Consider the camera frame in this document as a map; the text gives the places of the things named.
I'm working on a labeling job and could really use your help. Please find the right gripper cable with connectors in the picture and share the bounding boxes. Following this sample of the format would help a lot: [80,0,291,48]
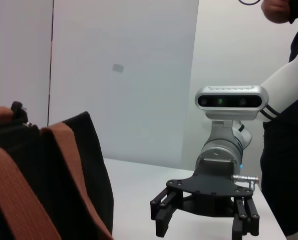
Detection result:
[232,174,261,192]

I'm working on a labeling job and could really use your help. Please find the person in black clothes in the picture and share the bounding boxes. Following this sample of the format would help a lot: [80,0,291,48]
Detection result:
[260,0,298,240]

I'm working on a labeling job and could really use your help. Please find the black bag with brown straps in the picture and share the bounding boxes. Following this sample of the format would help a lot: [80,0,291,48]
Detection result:
[0,101,114,240]

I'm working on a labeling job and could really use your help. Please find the person's bare forearm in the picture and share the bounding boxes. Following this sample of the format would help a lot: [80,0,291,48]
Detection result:
[260,0,298,25]

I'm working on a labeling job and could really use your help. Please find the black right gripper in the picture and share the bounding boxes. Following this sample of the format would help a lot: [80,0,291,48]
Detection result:
[150,159,261,240]

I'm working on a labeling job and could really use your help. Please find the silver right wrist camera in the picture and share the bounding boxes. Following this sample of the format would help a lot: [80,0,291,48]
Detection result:
[195,85,269,141]

